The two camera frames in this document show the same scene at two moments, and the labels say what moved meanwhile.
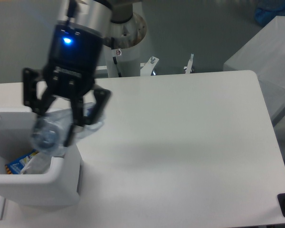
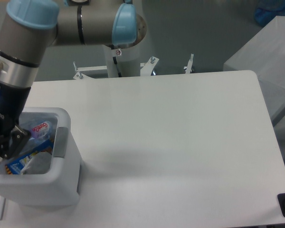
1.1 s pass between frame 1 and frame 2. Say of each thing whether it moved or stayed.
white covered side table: stayed
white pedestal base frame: stayed
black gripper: moved
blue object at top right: stayed
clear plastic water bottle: moved
